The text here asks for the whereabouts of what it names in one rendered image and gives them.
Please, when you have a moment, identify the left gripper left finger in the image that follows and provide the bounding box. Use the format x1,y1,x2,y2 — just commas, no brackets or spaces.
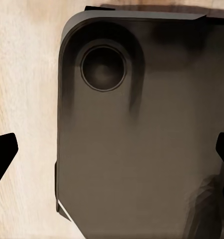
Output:
0,132,18,180

